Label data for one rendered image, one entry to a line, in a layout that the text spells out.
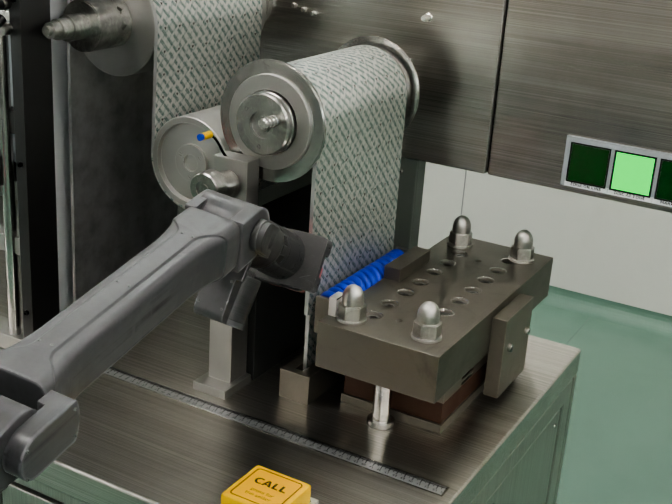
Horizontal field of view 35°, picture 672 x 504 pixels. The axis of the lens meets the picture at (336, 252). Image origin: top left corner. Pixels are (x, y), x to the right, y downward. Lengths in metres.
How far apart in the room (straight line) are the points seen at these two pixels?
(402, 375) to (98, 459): 0.36
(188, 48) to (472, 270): 0.48
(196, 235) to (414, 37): 0.62
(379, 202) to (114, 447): 0.48
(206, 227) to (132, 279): 0.12
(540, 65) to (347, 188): 0.32
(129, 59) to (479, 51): 0.47
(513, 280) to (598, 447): 1.78
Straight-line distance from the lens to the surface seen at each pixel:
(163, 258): 0.97
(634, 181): 1.44
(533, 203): 4.05
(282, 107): 1.23
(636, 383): 3.60
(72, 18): 1.33
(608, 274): 4.04
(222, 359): 1.35
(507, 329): 1.34
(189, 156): 1.35
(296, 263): 1.20
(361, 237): 1.40
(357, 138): 1.33
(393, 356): 1.22
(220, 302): 1.11
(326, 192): 1.28
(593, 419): 3.33
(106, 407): 1.33
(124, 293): 0.92
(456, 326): 1.28
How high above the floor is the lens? 1.55
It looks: 21 degrees down
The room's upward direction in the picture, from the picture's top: 4 degrees clockwise
